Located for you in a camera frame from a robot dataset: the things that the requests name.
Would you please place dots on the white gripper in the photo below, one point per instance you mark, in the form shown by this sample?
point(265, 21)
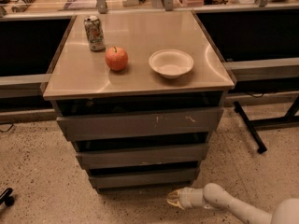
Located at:
point(186, 198)

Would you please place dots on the grey bottom drawer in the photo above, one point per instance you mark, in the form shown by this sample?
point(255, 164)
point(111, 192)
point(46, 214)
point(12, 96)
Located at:
point(135, 176)

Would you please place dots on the grey drawer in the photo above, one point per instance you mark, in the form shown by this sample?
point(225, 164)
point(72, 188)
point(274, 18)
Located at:
point(135, 176)
point(142, 151)
point(141, 115)

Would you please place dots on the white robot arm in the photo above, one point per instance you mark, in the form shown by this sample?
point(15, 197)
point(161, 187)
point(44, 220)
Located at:
point(214, 197)

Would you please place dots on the grey middle drawer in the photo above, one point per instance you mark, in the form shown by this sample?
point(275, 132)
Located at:
point(142, 151)

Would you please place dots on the grey top drawer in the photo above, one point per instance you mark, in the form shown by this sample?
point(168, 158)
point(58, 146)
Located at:
point(141, 115)

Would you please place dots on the grey drawer cabinet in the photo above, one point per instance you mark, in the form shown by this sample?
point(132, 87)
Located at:
point(83, 74)

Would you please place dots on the white bowl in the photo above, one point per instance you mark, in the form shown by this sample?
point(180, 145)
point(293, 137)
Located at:
point(171, 63)

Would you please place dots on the red apple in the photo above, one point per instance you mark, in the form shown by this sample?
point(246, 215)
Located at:
point(116, 58)

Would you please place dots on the black chair caster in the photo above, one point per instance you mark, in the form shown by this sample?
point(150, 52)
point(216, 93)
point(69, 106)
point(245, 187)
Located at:
point(7, 198)

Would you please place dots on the crushed soda can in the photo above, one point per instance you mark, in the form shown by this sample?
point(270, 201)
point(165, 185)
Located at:
point(94, 33)

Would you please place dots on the purple paper booklet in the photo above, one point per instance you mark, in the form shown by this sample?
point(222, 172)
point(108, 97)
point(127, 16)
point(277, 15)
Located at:
point(79, 4)

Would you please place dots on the black coiled tool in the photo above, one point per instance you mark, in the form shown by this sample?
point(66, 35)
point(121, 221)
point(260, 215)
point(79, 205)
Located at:
point(21, 5)

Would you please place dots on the black table leg frame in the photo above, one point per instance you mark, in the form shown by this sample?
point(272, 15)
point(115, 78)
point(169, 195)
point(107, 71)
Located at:
point(290, 118)

